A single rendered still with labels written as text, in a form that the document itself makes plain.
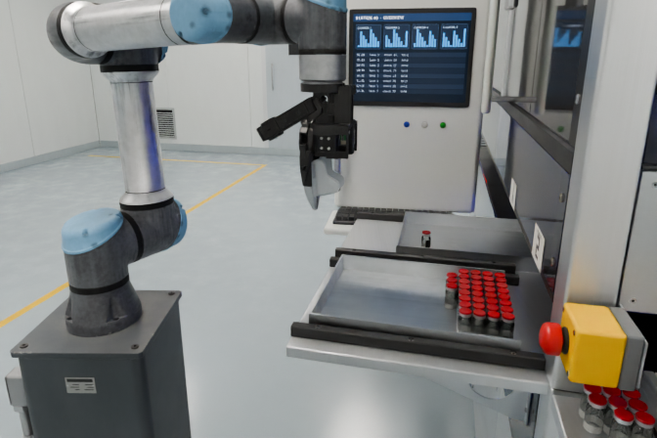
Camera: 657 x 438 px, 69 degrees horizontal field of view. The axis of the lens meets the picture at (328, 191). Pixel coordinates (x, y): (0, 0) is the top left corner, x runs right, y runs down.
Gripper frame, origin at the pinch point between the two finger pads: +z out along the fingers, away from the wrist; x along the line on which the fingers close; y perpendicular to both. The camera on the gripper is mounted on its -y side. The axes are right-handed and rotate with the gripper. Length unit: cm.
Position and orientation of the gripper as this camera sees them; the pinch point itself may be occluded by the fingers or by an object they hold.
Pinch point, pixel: (311, 201)
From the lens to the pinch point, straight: 83.0
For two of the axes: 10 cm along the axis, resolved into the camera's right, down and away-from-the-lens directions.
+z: 0.0, 9.6, 2.7
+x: 2.6, -2.6, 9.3
